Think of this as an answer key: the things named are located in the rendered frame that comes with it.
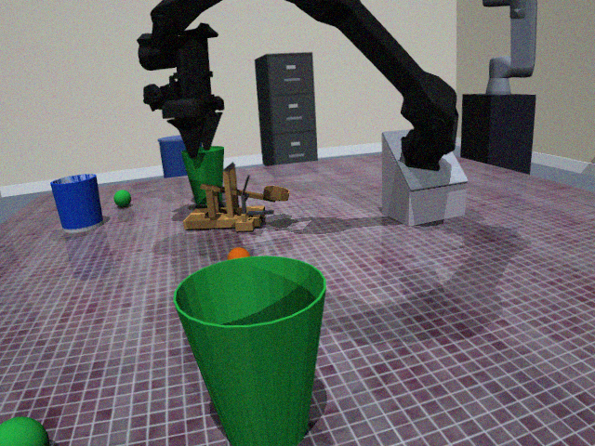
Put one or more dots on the blue cup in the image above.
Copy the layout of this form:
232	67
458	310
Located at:
77	201

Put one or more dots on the orange ball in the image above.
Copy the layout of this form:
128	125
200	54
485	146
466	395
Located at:
238	252

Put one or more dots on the green tapered cup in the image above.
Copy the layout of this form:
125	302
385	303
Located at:
206	168
254	326

